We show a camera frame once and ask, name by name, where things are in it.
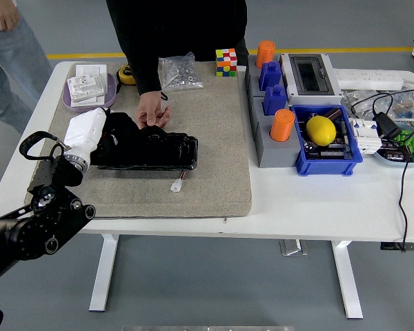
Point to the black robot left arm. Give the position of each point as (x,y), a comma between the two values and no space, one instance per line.
(38,227)

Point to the green terminal block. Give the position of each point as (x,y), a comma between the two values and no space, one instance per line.
(412,146)

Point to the white socket module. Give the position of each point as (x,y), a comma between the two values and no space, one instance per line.
(86,88)

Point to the clear bag of washers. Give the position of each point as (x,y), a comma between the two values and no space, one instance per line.
(352,98)

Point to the yellow lemon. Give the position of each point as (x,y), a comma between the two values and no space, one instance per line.
(321,130)

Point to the orange plastic cylinder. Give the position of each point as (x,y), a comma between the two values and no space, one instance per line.
(282,125)
(265,53)

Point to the person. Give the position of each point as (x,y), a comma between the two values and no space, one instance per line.
(177,24)
(14,62)

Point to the yellow tape measure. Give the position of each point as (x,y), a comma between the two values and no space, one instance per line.
(127,74)

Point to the black power adapter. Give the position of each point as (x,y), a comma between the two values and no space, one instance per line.
(388,125)

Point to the grey block holder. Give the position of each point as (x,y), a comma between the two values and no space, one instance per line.
(253,82)
(279,155)

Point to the purple tray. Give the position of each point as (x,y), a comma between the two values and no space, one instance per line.
(111,93)

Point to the blue plastic bin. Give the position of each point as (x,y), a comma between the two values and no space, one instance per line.
(324,169)

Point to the grey electrical distribution box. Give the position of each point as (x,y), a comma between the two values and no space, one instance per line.
(310,77)

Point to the black desk controller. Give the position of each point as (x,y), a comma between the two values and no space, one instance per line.
(391,247)

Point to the white power strip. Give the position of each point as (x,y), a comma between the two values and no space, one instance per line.
(365,81)

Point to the clear bag of nuts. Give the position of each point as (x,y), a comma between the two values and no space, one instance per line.
(178,74)

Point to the brown cylindrical capacitor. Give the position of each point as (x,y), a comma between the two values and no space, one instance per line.
(333,113)

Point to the black glossy panel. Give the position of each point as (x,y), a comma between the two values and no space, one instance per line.
(179,151)

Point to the white circuit breaker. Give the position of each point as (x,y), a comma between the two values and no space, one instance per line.
(364,138)

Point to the dark circuit board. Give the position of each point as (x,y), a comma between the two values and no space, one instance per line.
(393,153)
(331,153)

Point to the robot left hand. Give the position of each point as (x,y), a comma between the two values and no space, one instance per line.
(84,129)

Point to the white table leg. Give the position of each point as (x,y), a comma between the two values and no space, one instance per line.
(103,276)
(348,282)

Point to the colourful puzzle cube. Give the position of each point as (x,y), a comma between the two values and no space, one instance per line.
(226,63)

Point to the blue plastic block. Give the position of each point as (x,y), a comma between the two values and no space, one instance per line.
(270,76)
(275,100)

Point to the black rag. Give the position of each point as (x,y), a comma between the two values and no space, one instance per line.
(124,127)

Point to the person's hand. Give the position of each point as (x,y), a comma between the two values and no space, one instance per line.
(1,13)

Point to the clear bag of blue parts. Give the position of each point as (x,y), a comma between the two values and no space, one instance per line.
(405,105)

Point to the grey-brown mat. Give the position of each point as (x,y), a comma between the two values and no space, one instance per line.
(210,155)

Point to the person's right hand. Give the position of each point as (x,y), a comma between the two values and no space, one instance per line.
(151,107)

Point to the flat white switch plate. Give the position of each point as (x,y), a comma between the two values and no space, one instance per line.
(89,69)

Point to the silver metal bracket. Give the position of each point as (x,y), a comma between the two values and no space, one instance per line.
(293,247)

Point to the person's right forearm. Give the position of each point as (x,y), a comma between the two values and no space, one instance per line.
(145,76)

